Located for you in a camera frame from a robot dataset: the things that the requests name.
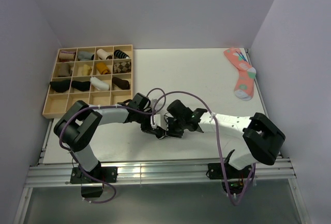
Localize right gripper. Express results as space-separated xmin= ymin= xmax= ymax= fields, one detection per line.
xmin=162 ymin=116 xmax=186 ymax=139

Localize black sock with white stripes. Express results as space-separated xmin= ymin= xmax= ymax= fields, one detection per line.
xmin=158 ymin=131 xmax=172 ymax=140

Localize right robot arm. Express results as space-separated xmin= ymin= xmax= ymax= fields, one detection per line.
xmin=167 ymin=100 xmax=285 ymax=177

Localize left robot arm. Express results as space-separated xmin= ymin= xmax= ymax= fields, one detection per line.
xmin=53 ymin=93 xmax=168 ymax=182

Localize dark brown rolled sock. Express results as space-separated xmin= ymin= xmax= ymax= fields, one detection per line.
xmin=112 ymin=77 xmax=130 ymax=90

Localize white rolled sock third row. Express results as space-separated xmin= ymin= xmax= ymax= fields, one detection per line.
xmin=90 ymin=77 xmax=110 ymax=91

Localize brown checkered rolled sock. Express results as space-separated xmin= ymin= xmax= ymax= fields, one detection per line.
xmin=113 ymin=61 xmax=131 ymax=73

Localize wooden compartment tray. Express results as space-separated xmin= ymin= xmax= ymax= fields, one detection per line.
xmin=42 ymin=44 xmax=134 ymax=118

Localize mustard yellow rolled sock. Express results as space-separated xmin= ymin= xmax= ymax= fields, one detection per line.
xmin=96 ymin=62 xmax=111 ymax=75

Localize black white striped rolled sock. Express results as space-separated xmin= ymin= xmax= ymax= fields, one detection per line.
xmin=114 ymin=49 xmax=130 ymax=59

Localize pink patterned sock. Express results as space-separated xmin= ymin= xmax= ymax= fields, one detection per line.
xmin=224 ymin=48 xmax=257 ymax=101

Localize white rolled sock top row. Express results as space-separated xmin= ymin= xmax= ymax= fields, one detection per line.
xmin=96 ymin=49 xmax=112 ymax=60

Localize black rolled sock left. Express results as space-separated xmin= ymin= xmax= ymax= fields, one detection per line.
xmin=50 ymin=79 xmax=71 ymax=93

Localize brown grey rolled sock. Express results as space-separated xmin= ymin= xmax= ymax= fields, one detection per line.
xmin=57 ymin=63 xmax=72 ymax=77

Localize beige rolled sock purple trim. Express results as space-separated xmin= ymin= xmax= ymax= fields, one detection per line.
xmin=58 ymin=50 xmax=76 ymax=61

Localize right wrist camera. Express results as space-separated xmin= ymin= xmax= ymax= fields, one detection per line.
xmin=151 ymin=114 xmax=168 ymax=130

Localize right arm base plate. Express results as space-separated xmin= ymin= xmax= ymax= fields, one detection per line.
xmin=206 ymin=162 xmax=252 ymax=180

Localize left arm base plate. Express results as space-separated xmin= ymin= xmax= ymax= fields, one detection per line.
xmin=70 ymin=167 xmax=117 ymax=184

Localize black box under rail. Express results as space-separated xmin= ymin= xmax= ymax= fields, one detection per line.
xmin=81 ymin=186 xmax=103 ymax=199

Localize aluminium rail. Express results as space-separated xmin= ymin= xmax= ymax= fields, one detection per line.
xmin=14 ymin=159 xmax=300 ymax=223

